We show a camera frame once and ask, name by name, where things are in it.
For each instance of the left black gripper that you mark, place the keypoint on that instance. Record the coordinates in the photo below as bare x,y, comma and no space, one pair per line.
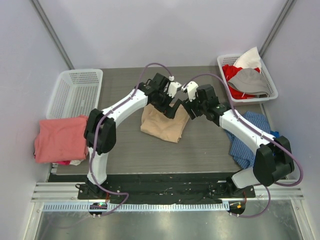
166,106

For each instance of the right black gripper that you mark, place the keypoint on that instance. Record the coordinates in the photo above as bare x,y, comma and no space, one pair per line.
191,107

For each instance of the beige t-shirt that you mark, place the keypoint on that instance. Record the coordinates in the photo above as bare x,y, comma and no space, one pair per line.
156,124

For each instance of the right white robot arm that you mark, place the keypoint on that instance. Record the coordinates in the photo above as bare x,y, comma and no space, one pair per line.
272,161

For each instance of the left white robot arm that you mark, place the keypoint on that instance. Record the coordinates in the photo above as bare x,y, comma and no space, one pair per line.
101,129

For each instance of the red garment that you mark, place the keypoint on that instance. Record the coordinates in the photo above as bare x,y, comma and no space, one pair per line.
229,72

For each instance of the right white plastic basket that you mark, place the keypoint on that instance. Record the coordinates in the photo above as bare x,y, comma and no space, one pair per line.
230,59

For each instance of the white plastic basket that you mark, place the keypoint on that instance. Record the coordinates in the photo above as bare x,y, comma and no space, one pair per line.
230,59
76,93

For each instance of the grey bucket hat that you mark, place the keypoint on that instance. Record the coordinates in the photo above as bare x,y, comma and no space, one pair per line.
251,82

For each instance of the blue checkered shirt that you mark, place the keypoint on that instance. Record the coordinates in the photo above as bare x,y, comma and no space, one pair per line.
240,152

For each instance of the white cloth in basket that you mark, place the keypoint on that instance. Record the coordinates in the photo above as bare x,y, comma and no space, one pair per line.
250,59

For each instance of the solid blue garment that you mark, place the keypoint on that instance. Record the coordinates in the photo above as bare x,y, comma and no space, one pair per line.
275,134

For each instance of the left white plastic basket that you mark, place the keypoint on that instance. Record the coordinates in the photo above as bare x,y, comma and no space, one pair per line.
76,93

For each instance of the magenta and white garment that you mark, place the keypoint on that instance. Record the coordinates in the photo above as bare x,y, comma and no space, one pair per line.
68,162

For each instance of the pink folded t-shirt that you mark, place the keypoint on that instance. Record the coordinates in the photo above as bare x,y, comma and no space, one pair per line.
61,140

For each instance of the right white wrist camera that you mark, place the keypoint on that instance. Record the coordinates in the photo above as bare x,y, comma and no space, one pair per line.
190,88

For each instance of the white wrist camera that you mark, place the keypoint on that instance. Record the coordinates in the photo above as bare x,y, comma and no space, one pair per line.
173,87
190,88

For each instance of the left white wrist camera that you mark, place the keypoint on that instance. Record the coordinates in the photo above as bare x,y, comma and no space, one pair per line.
173,87

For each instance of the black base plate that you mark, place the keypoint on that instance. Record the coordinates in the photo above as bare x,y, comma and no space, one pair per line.
159,188

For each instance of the white slotted cable duct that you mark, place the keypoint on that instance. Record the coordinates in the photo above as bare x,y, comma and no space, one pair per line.
89,206

